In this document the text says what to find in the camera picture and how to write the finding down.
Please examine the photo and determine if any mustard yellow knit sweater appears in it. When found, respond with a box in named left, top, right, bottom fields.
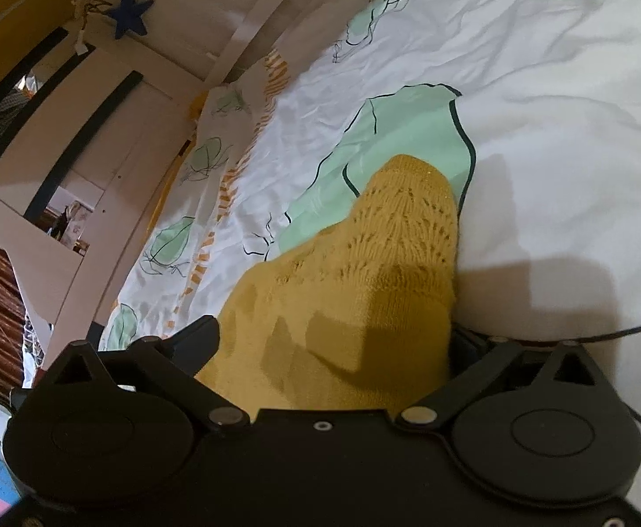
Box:
left=198, top=155, right=459, bottom=414

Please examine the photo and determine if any white leaf-print duvet cover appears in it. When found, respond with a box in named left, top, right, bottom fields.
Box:
left=97, top=0, right=641, bottom=525

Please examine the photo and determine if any dark blue star decoration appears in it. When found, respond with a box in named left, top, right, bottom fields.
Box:
left=105, top=0, right=155, bottom=40

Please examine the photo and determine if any light wooden bed frame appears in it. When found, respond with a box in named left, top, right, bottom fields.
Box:
left=0, top=0, right=366, bottom=357

